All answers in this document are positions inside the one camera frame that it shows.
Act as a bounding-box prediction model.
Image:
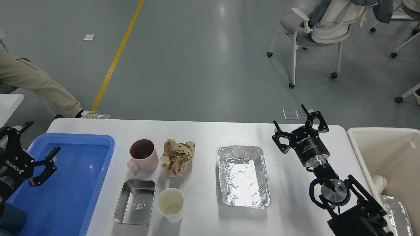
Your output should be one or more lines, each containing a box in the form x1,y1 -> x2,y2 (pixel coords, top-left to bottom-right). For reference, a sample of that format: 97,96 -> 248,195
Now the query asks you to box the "person in beige trousers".
0,51 -> 110,119

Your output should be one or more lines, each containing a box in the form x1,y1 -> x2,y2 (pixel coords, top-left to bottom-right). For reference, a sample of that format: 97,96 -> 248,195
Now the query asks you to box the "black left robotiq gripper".
0,121 -> 61,200

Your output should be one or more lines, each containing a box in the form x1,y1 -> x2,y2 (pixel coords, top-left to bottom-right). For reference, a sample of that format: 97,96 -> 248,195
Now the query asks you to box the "white paper cup in bin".
371,175 -> 388,195

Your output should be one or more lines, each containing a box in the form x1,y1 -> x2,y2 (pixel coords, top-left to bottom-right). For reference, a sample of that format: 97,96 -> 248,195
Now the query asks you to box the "white office chair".
267,0 -> 368,89

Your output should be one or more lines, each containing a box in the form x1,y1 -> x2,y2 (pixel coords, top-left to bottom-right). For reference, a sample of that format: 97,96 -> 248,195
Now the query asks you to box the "teal object at corner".
0,203 -> 27,236

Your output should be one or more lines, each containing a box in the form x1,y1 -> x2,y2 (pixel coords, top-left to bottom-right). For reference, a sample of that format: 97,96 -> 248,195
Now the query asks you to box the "foil tray in bin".
380,194 -> 413,236

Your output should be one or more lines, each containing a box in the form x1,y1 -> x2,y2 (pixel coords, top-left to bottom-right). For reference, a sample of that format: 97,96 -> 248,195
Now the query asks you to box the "pink mug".
127,139 -> 159,176

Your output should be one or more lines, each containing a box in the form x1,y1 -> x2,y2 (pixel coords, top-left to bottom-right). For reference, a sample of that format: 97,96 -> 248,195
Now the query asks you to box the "aluminium foil tray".
218,145 -> 271,209

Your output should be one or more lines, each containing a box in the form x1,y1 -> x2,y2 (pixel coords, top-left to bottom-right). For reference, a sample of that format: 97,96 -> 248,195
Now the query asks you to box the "crumpled brown paper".
160,139 -> 195,178

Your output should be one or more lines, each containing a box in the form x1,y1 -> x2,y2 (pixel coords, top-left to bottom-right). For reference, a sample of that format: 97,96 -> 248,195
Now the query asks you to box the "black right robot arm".
272,105 -> 394,236

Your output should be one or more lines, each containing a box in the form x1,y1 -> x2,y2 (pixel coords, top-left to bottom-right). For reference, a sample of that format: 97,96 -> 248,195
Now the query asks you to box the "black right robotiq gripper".
272,104 -> 330,167

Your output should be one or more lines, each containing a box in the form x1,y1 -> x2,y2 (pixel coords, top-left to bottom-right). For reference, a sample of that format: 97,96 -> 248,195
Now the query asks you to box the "grey jacket on chair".
300,0 -> 393,27

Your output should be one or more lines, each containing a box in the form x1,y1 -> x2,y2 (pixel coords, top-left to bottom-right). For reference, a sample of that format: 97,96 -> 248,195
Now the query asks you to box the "beige plastic bin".
347,128 -> 420,236

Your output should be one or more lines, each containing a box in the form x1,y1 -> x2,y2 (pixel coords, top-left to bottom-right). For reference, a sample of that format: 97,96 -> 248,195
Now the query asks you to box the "stainless steel rectangular dish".
114,179 -> 156,225

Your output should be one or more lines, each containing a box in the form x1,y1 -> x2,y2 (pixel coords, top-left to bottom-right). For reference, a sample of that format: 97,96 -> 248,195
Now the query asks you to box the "blue plastic tray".
8,133 -> 115,236

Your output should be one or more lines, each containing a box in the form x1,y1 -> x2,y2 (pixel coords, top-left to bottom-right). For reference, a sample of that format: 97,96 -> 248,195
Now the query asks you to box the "white side table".
0,94 -> 24,127

